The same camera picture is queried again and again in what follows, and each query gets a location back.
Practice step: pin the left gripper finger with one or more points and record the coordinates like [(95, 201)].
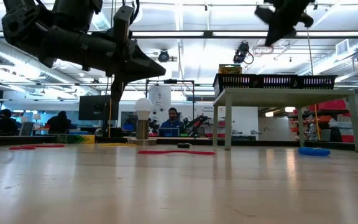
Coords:
[(145, 60), (143, 74)]

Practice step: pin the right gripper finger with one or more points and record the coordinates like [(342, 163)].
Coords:
[(283, 31), (273, 32)]

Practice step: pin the black mesh basket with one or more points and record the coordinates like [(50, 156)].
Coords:
[(259, 81), (301, 82)]

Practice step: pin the black plastic tray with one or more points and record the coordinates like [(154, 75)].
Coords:
[(219, 84)]

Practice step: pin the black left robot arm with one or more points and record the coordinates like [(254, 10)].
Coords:
[(26, 28)]

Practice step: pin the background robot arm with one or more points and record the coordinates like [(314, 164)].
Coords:
[(197, 123)]

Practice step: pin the white pillar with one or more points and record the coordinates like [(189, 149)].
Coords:
[(160, 99)]

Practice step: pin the white bulb brass lamp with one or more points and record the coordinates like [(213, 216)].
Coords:
[(143, 107)]

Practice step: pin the black ceiling device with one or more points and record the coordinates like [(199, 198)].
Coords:
[(242, 53)]

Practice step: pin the person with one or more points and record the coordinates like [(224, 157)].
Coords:
[(3, 124), (171, 124), (59, 124)]

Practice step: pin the black monitor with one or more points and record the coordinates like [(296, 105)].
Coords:
[(93, 107)]

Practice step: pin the green perforated metal shelf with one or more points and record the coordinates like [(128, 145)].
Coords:
[(275, 96)]

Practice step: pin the black overhead beam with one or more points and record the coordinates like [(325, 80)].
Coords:
[(208, 33)]

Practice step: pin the yellow rubber band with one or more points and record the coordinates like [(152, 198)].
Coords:
[(117, 144)]

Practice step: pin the red rubber band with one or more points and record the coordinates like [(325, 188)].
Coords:
[(172, 152), (22, 148)]

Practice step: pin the red storage bin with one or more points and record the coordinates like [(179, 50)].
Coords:
[(331, 105), (347, 138)]

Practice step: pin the orange pole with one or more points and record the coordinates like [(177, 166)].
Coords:
[(316, 121)]

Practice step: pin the black overhead camera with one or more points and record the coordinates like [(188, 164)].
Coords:
[(164, 56)]

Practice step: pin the black gantry frame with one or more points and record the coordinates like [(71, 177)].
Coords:
[(169, 81)]

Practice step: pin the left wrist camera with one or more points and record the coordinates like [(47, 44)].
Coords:
[(73, 14)]

